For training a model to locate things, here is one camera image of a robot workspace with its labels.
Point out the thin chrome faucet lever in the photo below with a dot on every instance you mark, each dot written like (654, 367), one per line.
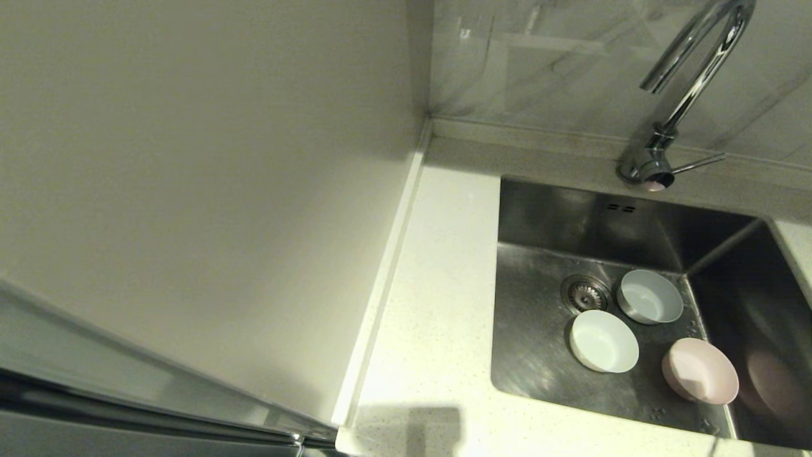
(701, 163)

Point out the chrome gooseneck faucet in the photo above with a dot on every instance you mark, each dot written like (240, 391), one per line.
(686, 105)

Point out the shiny steel appliance edge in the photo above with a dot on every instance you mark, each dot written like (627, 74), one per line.
(63, 397)

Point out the white bowl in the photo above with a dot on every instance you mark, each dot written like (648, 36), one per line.
(604, 341)

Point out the white countertop trim strip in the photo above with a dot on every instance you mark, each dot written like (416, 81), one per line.
(380, 285)

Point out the round metal drain strainer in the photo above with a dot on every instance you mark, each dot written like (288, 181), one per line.
(587, 293)

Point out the pale blue bowl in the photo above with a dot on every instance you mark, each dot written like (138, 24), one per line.
(651, 297)

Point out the stainless steel sink basin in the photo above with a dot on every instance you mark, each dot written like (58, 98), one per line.
(539, 374)

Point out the pink bowl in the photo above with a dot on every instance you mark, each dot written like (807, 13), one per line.
(701, 372)

